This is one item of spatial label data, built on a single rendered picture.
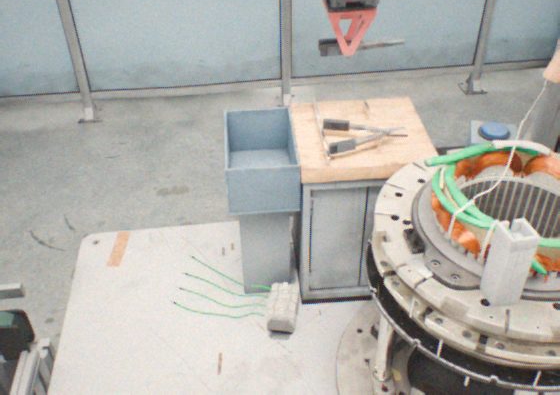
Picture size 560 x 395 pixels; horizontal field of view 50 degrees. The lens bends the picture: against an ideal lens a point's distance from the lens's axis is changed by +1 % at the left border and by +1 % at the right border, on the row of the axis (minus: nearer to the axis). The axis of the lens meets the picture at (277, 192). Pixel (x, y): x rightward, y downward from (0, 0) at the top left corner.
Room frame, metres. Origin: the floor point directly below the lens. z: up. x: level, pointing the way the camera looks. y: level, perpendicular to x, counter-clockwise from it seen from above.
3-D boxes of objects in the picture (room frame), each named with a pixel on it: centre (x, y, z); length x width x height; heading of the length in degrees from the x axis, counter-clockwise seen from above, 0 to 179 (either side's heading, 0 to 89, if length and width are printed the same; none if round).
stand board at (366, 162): (0.78, -0.13, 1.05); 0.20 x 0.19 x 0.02; 93
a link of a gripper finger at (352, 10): (0.82, -0.11, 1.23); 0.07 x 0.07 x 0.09; 4
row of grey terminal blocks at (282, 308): (0.66, 0.00, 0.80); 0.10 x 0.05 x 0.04; 169
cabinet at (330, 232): (0.78, -0.13, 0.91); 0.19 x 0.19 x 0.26; 3
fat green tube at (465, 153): (0.59, -0.24, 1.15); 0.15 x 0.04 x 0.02; 98
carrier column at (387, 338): (0.52, -0.15, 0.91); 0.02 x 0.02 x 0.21
